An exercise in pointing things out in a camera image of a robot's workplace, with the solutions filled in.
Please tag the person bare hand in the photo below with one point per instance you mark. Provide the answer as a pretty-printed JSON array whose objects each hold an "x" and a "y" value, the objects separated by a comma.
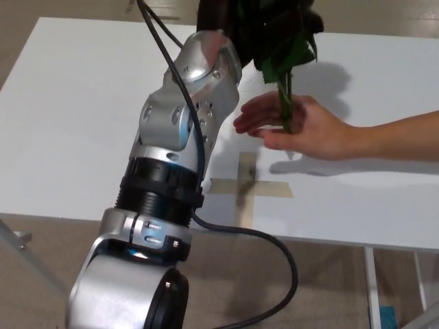
[{"x": 319, "y": 130}]

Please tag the pink artificial rose bouquet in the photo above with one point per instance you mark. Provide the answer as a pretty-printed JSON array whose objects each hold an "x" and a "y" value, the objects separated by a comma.
[{"x": 284, "y": 55}]

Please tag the person bare forearm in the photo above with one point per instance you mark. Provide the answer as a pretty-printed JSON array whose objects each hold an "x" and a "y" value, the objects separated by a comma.
[{"x": 398, "y": 144}]

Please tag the white metal table leg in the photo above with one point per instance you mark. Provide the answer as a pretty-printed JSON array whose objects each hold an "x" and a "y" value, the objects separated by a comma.
[
  {"x": 420, "y": 284},
  {"x": 372, "y": 291}
]

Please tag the small blue floor object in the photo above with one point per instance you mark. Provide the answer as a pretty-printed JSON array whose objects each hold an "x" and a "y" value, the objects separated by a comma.
[{"x": 387, "y": 317}]

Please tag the grey metal stand frame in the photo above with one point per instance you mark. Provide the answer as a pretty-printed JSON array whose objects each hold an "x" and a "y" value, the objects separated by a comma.
[{"x": 27, "y": 264}]

